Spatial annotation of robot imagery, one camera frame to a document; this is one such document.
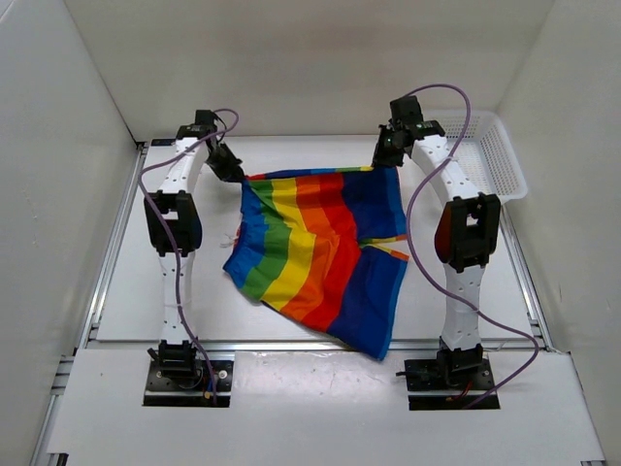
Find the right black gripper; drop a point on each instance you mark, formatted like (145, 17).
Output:
(381, 157)

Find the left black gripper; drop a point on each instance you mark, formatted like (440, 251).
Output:
(231, 173)

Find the rainbow striped shorts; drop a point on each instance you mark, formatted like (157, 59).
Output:
(312, 246)

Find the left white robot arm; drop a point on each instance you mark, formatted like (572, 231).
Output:
(175, 232)

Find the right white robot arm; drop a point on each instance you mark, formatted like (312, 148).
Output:
(466, 235)

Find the blue corner label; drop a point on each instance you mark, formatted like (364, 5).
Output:
(161, 142)

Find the white perforated plastic basket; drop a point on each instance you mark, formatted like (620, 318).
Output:
(483, 158)

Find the aluminium left rail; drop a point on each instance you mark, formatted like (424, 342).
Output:
(96, 302)

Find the aluminium front rail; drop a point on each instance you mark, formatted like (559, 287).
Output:
(490, 345)

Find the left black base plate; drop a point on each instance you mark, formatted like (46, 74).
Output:
(195, 392)

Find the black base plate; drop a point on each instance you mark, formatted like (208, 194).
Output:
(432, 386)
(195, 392)

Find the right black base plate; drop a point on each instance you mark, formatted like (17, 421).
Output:
(432, 386)

